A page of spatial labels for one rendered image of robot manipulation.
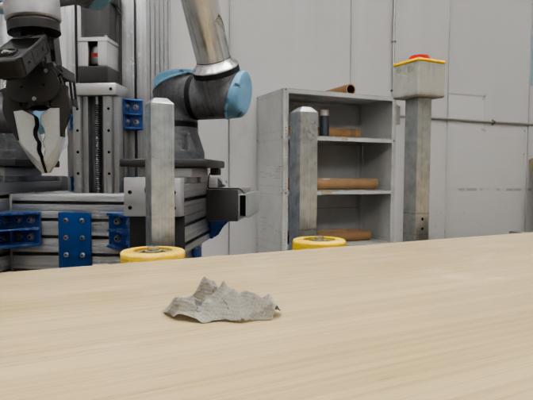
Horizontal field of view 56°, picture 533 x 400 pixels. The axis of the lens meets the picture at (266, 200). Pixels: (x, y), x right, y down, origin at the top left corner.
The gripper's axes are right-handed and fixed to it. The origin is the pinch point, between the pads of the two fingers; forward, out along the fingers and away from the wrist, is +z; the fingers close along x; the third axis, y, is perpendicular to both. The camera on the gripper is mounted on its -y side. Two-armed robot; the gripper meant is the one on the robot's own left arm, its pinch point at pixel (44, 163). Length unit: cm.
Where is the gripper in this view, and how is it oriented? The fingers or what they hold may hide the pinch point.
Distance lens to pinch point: 77.4
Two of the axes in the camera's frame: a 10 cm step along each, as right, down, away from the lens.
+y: -0.7, -0.5, 10.0
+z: 0.9, 9.9, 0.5
